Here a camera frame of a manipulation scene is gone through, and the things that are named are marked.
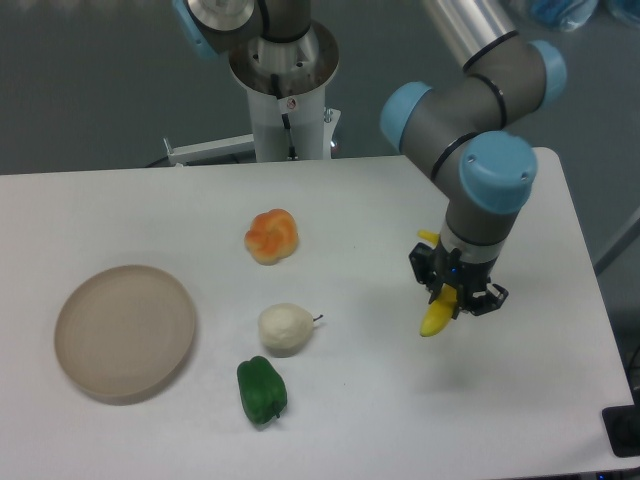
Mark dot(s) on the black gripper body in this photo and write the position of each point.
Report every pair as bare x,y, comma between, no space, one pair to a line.
465,263

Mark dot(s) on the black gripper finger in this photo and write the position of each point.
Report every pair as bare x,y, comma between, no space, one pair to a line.
424,261
481,302

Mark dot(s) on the yellow banana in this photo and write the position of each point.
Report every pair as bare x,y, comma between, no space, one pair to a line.
439,313

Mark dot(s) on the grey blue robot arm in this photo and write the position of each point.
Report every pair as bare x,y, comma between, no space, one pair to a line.
458,137

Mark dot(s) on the orange swirl bread roll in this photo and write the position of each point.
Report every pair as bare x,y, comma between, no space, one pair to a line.
272,236

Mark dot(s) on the white pear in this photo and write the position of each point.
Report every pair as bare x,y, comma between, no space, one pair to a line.
285,328

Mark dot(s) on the black box at edge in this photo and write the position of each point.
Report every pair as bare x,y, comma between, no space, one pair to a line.
622,428

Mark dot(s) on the green bell pepper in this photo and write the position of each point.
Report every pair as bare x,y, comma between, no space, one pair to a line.
262,390

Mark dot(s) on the blue plastic bag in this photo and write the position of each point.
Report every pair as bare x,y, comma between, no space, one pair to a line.
570,15

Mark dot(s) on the beige round plate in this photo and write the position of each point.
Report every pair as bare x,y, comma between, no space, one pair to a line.
125,334

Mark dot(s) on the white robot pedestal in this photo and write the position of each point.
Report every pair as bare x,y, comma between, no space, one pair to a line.
285,86

